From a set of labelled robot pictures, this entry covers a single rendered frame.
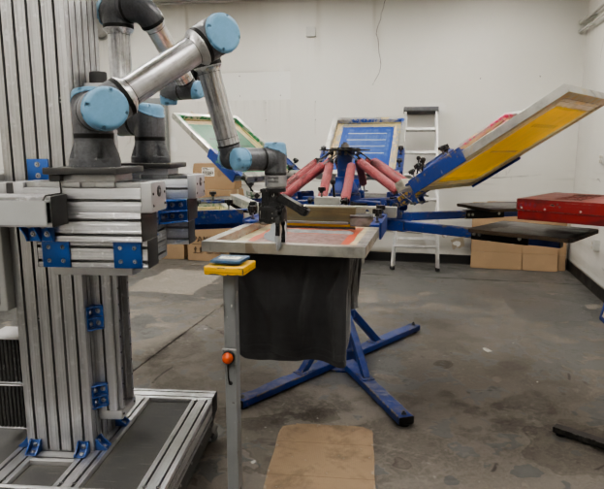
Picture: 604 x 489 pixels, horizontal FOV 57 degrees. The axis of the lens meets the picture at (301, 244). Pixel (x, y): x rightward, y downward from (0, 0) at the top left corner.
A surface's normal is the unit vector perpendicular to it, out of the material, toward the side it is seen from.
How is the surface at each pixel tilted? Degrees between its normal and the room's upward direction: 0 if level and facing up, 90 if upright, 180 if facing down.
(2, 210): 90
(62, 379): 90
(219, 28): 86
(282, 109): 90
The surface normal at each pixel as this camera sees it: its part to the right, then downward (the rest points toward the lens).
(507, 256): -0.22, -0.09
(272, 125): -0.22, 0.17
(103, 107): 0.42, 0.22
